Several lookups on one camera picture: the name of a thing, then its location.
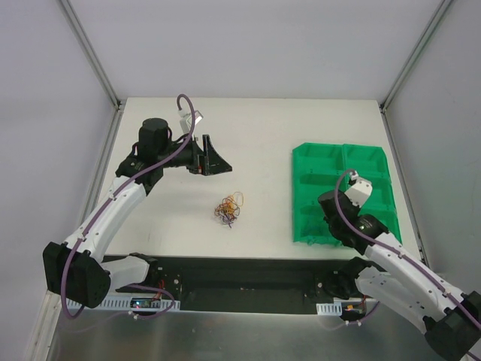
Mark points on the left aluminium frame post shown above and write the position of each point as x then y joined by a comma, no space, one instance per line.
89,52

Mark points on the green compartment tray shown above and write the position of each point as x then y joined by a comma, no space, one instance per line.
315,170

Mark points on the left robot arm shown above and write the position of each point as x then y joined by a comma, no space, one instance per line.
76,268

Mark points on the aluminium front rail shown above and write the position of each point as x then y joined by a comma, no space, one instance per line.
145,305

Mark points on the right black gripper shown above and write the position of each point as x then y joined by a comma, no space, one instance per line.
339,233

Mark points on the right aluminium frame post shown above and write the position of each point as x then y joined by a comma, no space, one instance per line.
427,34

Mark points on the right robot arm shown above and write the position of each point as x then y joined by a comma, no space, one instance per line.
448,317

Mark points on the aluminium frame post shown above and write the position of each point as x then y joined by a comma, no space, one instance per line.
427,34
89,52

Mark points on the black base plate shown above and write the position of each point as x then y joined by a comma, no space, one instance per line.
266,286

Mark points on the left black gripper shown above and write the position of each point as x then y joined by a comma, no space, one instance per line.
203,157

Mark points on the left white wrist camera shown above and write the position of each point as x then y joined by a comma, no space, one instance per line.
187,119

